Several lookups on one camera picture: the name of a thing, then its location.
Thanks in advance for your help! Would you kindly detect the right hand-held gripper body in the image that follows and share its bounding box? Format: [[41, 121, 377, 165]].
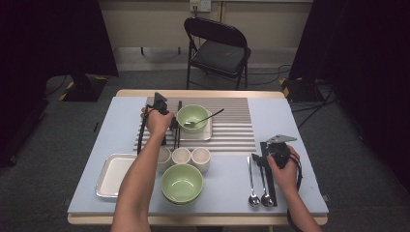
[[266, 133, 298, 169]]

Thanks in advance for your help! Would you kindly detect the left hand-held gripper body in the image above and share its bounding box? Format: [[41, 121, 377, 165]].
[[151, 92, 171, 116]]

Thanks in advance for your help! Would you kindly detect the silver spoon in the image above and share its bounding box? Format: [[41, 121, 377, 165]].
[[247, 156, 261, 208], [257, 164, 275, 208], [183, 107, 225, 129]]

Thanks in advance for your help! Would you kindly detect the green bowl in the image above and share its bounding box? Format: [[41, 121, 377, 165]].
[[176, 103, 210, 134], [160, 163, 205, 202], [163, 192, 201, 207]]

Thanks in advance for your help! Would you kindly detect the white square plate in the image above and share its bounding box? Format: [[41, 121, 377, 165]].
[[172, 109, 214, 142], [95, 153, 138, 199]]

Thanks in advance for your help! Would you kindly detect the white cup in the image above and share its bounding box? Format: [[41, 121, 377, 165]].
[[190, 147, 212, 173], [157, 146, 172, 174], [171, 147, 191, 165]]

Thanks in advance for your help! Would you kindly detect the person's left hand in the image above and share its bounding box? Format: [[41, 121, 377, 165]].
[[140, 106, 175, 138]]

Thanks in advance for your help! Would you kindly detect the person's right hand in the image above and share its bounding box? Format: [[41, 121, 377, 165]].
[[266, 145, 301, 194]]

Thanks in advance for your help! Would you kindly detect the wooden table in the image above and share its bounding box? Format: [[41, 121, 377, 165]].
[[67, 89, 330, 226]]

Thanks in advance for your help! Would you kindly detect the striped placemat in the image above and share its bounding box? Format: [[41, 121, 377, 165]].
[[132, 97, 257, 153]]

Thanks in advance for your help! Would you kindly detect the light blue table cover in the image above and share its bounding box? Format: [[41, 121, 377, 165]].
[[67, 96, 330, 217]]

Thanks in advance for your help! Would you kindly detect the black stand base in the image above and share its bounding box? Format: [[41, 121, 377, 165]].
[[279, 76, 327, 103], [57, 72, 109, 103]]

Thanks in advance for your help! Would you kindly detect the black folding chair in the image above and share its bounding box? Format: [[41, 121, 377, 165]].
[[183, 16, 252, 91]]

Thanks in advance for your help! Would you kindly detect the black curtain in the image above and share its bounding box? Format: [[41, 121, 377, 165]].
[[0, 0, 119, 168], [288, 0, 410, 194]]

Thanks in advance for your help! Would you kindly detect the right hand-held gripper cable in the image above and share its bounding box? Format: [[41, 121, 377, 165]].
[[285, 151, 305, 232]]

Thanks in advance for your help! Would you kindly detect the hand-held gripper cable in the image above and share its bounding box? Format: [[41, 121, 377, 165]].
[[285, 151, 305, 232], [136, 104, 153, 156]]

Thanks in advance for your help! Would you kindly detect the left hand-held gripper cable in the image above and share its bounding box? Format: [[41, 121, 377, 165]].
[[136, 104, 153, 156]]

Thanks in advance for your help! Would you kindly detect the black floor cable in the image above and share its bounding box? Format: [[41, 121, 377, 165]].
[[289, 86, 339, 130], [246, 64, 293, 87]]

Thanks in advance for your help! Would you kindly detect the white wall socket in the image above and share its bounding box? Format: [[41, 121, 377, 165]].
[[189, 0, 212, 14]]

